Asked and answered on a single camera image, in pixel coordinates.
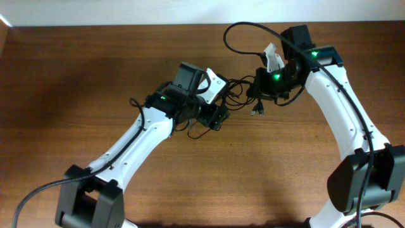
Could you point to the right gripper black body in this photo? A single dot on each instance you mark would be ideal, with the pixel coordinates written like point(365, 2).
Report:
point(273, 84)

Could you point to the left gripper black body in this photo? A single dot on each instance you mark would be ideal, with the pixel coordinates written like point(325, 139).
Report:
point(215, 117)

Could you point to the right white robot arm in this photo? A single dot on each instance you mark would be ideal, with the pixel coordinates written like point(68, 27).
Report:
point(371, 171)

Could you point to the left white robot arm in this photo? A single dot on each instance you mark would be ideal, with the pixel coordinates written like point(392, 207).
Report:
point(95, 197)

